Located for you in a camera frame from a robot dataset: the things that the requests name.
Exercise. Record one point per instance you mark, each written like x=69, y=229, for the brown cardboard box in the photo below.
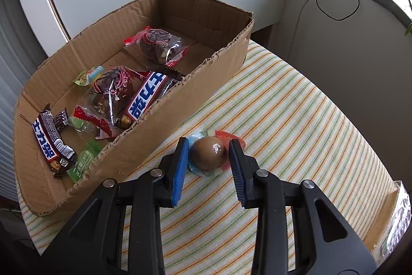
x=193, y=14

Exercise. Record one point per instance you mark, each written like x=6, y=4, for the red-edged egg packet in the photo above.
x=207, y=152

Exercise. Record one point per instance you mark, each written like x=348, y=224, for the striped cloth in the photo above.
x=273, y=101

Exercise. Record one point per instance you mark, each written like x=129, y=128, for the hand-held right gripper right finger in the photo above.
x=238, y=175

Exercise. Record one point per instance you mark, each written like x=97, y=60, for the grey slatted door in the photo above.
x=13, y=85

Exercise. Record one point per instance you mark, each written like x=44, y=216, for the dark snack red-edged packet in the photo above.
x=109, y=91
x=157, y=43

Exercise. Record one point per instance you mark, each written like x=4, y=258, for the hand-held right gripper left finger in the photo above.
x=178, y=175

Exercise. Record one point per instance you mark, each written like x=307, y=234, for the large chocolate bar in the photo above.
x=144, y=101

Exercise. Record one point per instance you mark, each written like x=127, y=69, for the green blue snack packet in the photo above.
x=85, y=77

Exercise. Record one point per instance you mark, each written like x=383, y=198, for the small chocolate bar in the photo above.
x=51, y=141

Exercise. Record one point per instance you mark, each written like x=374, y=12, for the small green candy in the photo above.
x=77, y=124

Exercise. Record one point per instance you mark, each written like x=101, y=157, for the clear plastic bag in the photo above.
x=397, y=217

